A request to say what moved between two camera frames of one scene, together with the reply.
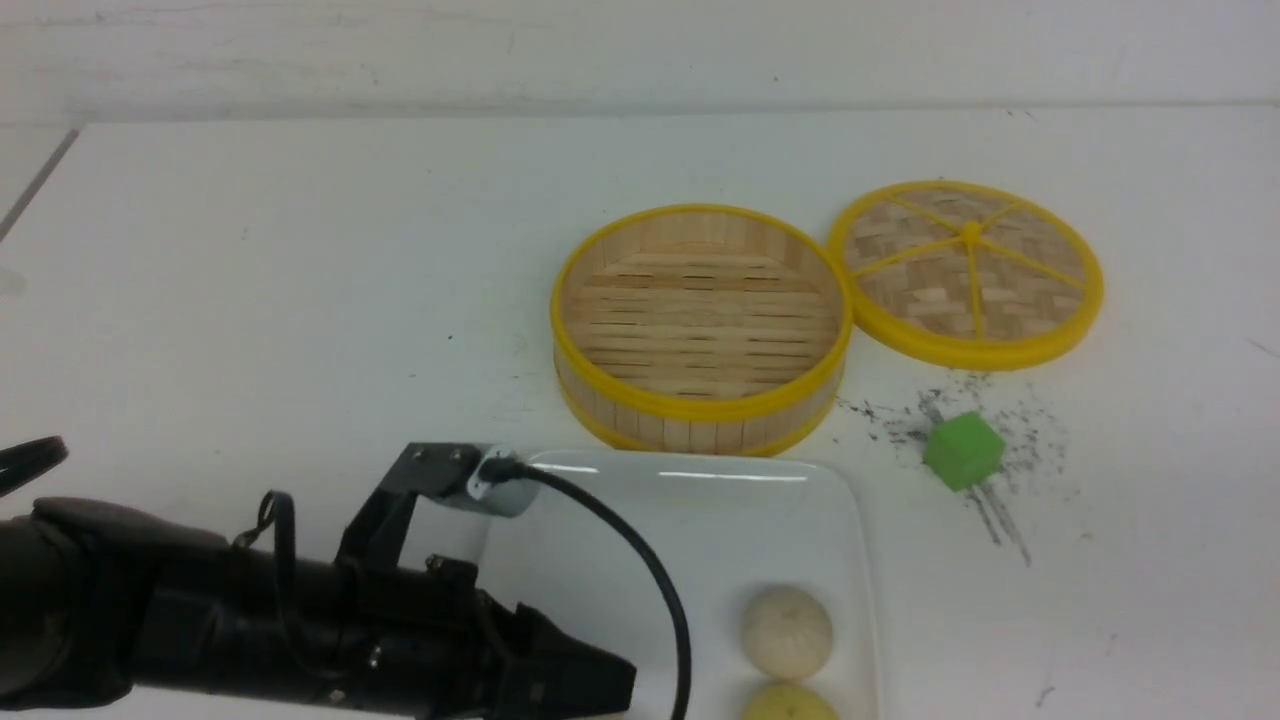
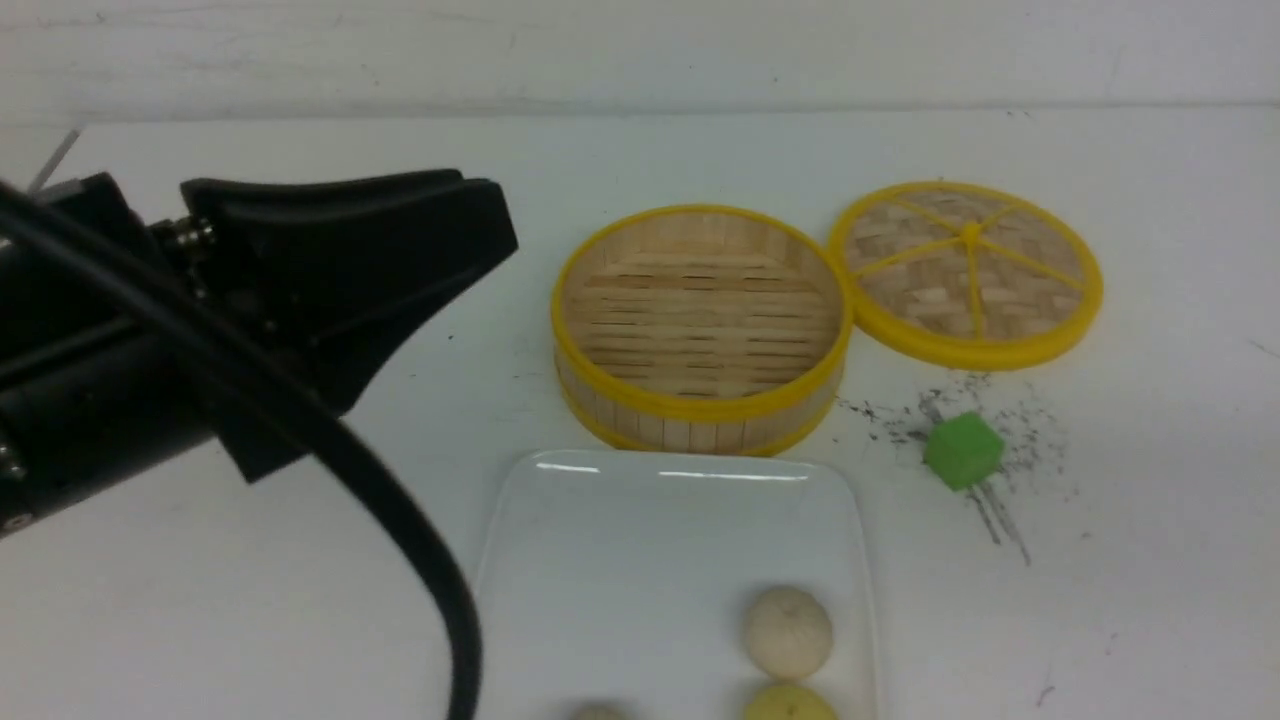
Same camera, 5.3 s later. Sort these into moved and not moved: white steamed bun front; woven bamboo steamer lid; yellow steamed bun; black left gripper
Moved: black left gripper
Not moved: woven bamboo steamer lid; yellow steamed bun; white steamed bun front
